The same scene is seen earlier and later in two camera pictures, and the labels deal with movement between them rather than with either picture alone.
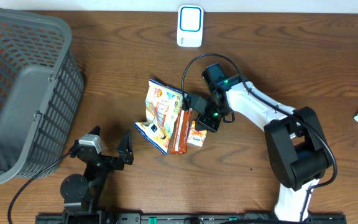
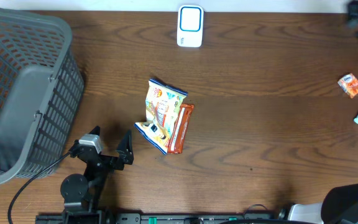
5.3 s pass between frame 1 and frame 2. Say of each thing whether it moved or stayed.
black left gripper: stayed
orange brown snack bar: stayed
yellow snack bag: stayed
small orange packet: moved
